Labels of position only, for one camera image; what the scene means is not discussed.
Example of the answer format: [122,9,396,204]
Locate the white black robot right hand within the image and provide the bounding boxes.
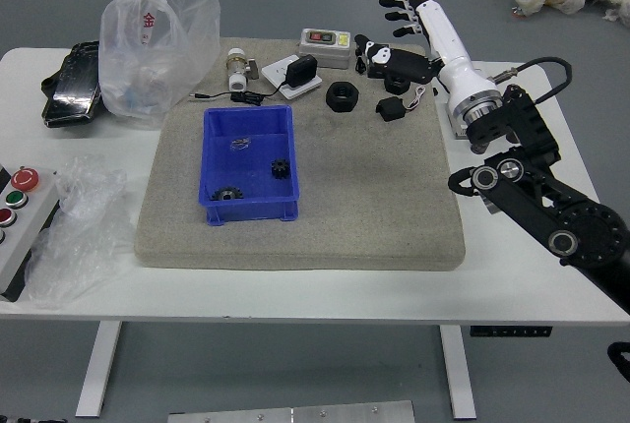
[353,0,497,110]

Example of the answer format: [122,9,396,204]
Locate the blue plastic bin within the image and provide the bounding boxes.
[197,104,301,227]

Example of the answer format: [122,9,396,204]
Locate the large black gear silver hub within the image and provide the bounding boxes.
[211,186,245,202]

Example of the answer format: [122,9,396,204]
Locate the large black hex nut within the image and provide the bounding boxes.
[325,81,360,113]

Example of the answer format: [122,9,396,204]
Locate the grey push-button control box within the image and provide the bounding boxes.
[0,162,61,304]

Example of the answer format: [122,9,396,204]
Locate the white circuit breaker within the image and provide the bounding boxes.
[439,62,493,142]

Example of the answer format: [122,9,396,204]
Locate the black module with green label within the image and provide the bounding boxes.
[353,46,375,79]

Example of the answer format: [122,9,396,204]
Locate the black power adapter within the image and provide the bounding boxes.
[286,54,319,89]

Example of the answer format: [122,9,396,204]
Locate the grey-brown foam mat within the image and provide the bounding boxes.
[133,37,468,272]

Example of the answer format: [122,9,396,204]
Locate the brass valve white ends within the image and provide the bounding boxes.
[224,47,260,91]

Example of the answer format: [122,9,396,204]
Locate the black table control panel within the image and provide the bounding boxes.
[470,325,553,339]

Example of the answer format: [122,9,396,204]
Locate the white plastic bag red print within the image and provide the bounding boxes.
[97,0,221,130]

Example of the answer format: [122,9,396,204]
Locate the white table leg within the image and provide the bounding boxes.
[74,322,123,418]
[439,325,477,419]

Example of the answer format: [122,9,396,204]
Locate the black plastic tray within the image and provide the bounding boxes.
[40,40,104,128]

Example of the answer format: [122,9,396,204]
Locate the silver metal plate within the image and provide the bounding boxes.
[166,399,416,423]

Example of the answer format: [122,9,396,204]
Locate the crumpled clear plastic bag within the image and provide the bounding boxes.
[22,154,134,309]

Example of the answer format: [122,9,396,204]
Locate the small black module with wires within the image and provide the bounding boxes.
[375,85,429,123]

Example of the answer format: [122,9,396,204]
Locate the grey switch box two buttons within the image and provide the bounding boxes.
[298,28,352,70]

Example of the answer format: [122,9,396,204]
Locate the white wall socket plate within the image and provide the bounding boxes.
[260,54,324,100]

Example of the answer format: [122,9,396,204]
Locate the black adapter cord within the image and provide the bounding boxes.
[188,79,291,105]

